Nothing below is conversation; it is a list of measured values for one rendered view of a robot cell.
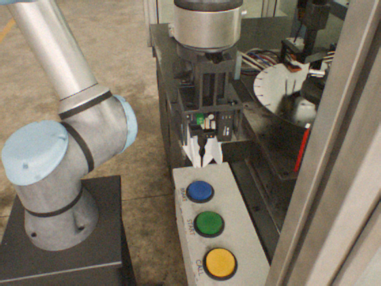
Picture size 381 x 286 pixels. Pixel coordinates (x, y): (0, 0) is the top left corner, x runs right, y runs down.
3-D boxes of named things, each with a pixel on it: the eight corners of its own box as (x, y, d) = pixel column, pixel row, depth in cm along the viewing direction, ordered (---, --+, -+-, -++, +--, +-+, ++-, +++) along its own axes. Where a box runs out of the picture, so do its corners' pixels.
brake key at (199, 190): (213, 203, 56) (213, 195, 54) (190, 206, 55) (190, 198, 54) (208, 186, 59) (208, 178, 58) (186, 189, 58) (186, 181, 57)
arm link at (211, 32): (169, -6, 37) (237, -9, 38) (171, 33, 40) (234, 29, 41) (177, 13, 31) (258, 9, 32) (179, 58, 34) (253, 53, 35)
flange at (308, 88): (312, 105, 69) (315, 95, 67) (293, 81, 77) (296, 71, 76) (360, 103, 70) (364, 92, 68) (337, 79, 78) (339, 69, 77)
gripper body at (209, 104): (182, 150, 40) (180, 60, 33) (174, 113, 47) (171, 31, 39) (241, 144, 41) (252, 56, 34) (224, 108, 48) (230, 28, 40)
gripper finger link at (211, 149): (207, 187, 48) (209, 139, 42) (199, 161, 52) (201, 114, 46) (227, 184, 48) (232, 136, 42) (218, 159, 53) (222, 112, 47)
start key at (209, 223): (224, 236, 50) (224, 229, 49) (199, 240, 50) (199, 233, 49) (218, 216, 53) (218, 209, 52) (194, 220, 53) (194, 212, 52)
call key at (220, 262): (236, 278, 45) (238, 270, 44) (209, 282, 44) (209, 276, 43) (228, 253, 48) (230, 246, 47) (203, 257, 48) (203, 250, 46)
